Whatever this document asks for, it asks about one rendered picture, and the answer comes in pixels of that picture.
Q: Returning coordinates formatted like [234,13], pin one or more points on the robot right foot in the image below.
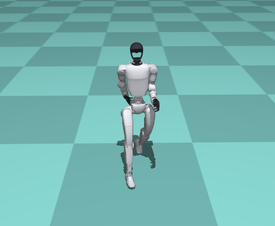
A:
[129,180]

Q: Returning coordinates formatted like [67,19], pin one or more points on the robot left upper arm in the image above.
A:
[152,77]

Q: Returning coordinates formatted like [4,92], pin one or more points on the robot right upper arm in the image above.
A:
[121,76]

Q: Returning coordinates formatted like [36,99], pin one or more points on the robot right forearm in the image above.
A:
[124,92]

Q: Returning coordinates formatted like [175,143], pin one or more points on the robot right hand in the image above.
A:
[128,99]

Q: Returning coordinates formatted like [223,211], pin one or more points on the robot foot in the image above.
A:
[129,180]
[138,148]

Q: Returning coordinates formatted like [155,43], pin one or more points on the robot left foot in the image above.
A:
[138,148]

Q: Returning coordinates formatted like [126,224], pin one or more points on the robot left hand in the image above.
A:
[156,104]

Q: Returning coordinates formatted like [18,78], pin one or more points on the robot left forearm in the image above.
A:
[153,95]

